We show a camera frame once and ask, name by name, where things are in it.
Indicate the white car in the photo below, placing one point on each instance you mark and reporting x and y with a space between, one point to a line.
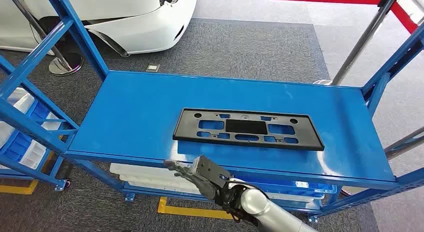
132 24

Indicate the grey floor socket plate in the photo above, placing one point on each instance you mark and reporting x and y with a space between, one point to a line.
152 68

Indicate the white translucent plastic bin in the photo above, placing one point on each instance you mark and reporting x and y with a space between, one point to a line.
33 155
159 189
155 182
149 170
288 198
20 101

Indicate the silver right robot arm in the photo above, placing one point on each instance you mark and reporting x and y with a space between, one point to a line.
258 204

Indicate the black plastic licence plate bracket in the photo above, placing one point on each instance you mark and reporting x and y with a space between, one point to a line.
185 131

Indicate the blue metal shelf rack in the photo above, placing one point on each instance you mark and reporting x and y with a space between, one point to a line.
30 170
139 117

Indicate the chrome stanchion post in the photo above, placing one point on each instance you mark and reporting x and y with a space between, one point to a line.
364 38
64 66
404 142

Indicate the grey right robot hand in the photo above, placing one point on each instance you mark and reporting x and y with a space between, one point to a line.
203 190

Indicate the pale wrist camera on bracket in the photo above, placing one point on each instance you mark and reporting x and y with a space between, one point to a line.
208 169

